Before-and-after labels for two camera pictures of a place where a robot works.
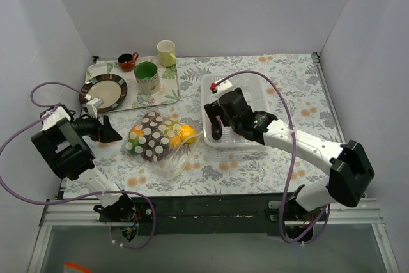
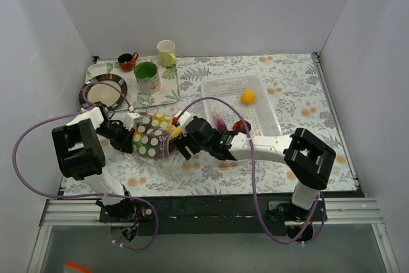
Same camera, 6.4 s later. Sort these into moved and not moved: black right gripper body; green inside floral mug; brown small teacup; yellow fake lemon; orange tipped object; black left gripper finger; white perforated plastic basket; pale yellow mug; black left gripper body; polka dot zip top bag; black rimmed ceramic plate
Moved: black right gripper body; black left gripper body; yellow fake lemon; polka dot zip top bag; black left gripper finger
Not moved: black rimmed ceramic plate; orange tipped object; white perforated plastic basket; brown small teacup; pale yellow mug; green inside floral mug
